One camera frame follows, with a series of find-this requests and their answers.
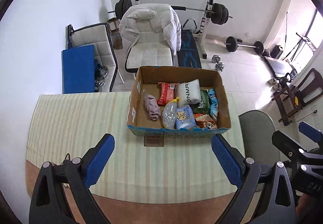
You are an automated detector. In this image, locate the blue long snack packet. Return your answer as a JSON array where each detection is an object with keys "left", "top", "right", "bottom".
[{"left": 206, "top": 88, "right": 218, "bottom": 122}]

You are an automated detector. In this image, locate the orange snack packet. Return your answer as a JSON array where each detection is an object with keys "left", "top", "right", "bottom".
[{"left": 194, "top": 114, "right": 218, "bottom": 130}]

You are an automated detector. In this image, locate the green snack packet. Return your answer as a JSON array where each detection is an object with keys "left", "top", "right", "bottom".
[{"left": 192, "top": 90, "right": 211, "bottom": 114}]

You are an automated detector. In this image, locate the light blue cat pouch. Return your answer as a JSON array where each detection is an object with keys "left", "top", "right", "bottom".
[{"left": 175, "top": 105, "right": 197, "bottom": 130}]

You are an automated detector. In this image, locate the white tissue pack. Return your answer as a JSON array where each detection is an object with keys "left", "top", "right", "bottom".
[{"left": 175, "top": 79, "right": 201, "bottom": 108}]

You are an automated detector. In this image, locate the silver yellow scrub sponge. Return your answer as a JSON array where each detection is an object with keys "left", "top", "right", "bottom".
[{"left": 161, "top": 97, "right": 179, "bottom": 129}]

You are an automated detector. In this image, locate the red snack packet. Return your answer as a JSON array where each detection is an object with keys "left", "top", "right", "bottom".
[{"left": 157, "top": 83, "right": 177, "bottom": 106}]

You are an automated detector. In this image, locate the purple cloth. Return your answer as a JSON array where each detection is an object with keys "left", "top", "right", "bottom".
[{"left": 144, "top": 94, "right": 161, "bottom": 121}]

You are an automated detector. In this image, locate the grey round chair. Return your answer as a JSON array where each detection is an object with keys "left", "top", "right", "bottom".
[{"left": 239, "top": 110, "right": 280, "bottom": 165}]

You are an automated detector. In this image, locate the dark wooden chair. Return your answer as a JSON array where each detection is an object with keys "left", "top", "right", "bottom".
[{"left": 272, "top": 68, "right": 322, "bottom": 126}]

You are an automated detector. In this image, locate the black kettlebell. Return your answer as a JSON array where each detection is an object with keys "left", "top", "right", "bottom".
[{"left": 279, "top": 73, "right": 292, "bottom": 88}]

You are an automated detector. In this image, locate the chrome dumbbell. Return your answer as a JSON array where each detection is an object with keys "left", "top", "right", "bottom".
[{"left": 211, "top": 54, "right": 225, "bottom": 72}]

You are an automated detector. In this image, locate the striped cat tablecloth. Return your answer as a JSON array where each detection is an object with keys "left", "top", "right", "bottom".
[{"left": 25, "top": 92, "right": 247, "bottom": 224}]

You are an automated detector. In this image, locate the floor barbell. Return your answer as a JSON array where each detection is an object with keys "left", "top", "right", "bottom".
[{"left": 224, "top": 37, "right": 264, "bottom": 54}]

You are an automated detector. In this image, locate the blue folded mat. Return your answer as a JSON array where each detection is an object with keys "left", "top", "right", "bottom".
[{"left": 61, "top": 45, "right": 95, "bottom": 94}]

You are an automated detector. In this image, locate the barbell on rack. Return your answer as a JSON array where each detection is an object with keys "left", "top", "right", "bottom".
[{"left": 108, "top": 0, "right": 233, "bottom": 25}]

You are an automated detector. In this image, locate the open cardboard box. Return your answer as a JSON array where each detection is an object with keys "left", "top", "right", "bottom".
[{"left": 127, "top": 66, "right": 231, "bottom": 137}]

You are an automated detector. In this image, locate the white squat rack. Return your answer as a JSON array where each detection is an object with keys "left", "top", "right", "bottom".
[{"left": 133, "top": 0, "right": 219, "bottom": 60}]

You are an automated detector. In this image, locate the white padded chair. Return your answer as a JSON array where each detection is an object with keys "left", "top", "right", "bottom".
[{"left": 124, "top": 24, "right": 175, "bottom": 74}]

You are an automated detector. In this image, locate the small wooden stool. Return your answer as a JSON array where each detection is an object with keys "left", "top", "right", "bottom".
[{"left": 107, "top": 17, "right": 123, "bottom": 50}]

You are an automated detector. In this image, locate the white puffer jacket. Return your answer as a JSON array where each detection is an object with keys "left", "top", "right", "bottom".
[{"left": 119, "top": 3, "right": 181, "bottom": 55}]

